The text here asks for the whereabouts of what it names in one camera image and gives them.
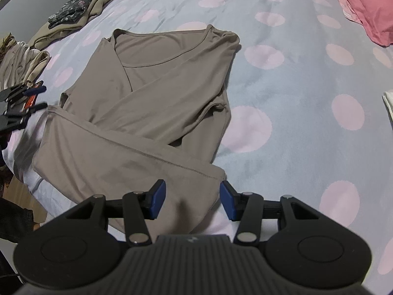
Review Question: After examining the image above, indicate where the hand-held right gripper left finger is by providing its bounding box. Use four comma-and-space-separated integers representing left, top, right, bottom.
66, 179, 167, 247

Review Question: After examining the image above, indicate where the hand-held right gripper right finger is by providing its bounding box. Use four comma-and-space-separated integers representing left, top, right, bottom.
219, 181, 320, 247

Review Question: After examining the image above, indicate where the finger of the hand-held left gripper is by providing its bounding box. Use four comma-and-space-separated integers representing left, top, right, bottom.
0, 81, 46, 102
0, 102, 49, 130

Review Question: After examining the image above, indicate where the taupe long-sleeve shirt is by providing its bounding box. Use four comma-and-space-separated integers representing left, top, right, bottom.
32, 25, 240, 243

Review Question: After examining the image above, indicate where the cream ribbed garment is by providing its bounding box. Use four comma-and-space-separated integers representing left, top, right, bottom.
0, 44, 50, 94

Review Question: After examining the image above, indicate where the brown patterned cloth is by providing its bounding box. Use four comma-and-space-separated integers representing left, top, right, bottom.
0, 32, 19, 51

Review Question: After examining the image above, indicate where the dark floral garment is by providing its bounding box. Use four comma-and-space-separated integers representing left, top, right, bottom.
47, 0, 106, 28

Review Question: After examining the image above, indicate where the beige folded garment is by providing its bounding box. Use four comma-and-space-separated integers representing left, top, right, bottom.
29, 0, 122, 50

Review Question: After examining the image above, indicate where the person's leg in dark trousers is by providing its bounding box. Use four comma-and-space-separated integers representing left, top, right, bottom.
0, 197, 34, 243

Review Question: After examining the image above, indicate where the bed with polka-dot sheet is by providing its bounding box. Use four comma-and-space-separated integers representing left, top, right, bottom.
6, 0, 393, 277

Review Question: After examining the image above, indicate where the white folded garment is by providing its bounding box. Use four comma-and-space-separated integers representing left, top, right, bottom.
382, 90, 393, 120

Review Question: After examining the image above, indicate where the pale pink cloth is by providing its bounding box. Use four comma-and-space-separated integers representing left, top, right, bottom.
333, 0, 369, 27

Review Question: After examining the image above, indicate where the pink pillow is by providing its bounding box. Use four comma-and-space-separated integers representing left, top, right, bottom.
325, 0, 393, 47

